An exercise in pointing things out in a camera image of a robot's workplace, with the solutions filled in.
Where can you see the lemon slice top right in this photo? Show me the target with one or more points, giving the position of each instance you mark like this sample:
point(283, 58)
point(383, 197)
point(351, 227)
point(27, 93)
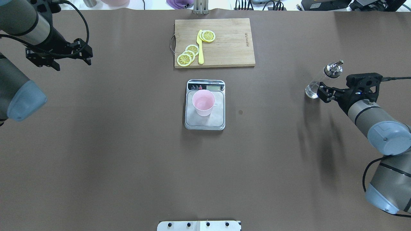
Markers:
point(207, 36)

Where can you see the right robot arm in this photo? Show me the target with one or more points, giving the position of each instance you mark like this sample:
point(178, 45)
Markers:
point(386, 180)

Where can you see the aluminium frame post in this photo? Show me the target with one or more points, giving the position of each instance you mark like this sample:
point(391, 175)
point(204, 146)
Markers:
point(200, 7)

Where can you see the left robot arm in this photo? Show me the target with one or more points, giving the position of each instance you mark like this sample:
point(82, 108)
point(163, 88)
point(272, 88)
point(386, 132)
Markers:
point(30, 23)

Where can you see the yellow plastic knife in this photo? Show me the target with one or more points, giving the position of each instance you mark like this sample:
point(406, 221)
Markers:
point(200, 54)

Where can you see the lemon slice upper left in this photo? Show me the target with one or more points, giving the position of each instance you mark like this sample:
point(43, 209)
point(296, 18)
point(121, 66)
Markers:
point(193, 48)

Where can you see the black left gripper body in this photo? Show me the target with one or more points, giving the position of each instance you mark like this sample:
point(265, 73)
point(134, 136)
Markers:
point(58, 41)

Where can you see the lemon slice middle left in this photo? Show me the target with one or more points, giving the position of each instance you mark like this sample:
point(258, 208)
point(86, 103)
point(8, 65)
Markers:
point(191, 54)

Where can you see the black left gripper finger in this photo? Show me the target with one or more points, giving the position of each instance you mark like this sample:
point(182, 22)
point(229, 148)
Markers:
point(42, 61)
point(81, 50)

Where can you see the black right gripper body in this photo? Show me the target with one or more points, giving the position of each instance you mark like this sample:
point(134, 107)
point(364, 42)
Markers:
point(344, 98)

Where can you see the lemon slice front left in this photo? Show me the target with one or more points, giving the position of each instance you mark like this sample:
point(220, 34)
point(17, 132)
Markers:
point(184, 60)

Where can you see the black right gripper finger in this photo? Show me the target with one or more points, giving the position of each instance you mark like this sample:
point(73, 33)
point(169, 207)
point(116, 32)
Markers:
point(326, 94)
point(323, 88)

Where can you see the wooden cutting board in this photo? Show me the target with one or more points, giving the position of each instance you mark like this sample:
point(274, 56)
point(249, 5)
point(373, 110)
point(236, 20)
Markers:
point(233, 46)

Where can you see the silver digital kitchen scale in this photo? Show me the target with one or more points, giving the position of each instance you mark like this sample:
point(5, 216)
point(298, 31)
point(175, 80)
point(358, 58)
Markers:
point(216, 120)

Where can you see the pink plastic cup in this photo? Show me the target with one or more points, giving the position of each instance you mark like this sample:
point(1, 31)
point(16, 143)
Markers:
point(203, 102)

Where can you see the pink bowl with ice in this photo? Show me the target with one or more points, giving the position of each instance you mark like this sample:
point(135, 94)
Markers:
point(115, 2)

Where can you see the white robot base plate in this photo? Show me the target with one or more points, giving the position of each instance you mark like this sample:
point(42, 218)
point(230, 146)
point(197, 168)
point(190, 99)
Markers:
point(200, 225)

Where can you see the lemon slice under top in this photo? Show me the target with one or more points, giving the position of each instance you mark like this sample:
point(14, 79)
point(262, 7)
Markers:
point(199, 36)

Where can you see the glass sauce bottle metal spout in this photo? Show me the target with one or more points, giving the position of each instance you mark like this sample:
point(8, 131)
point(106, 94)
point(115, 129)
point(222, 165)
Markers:
point(328, 74)

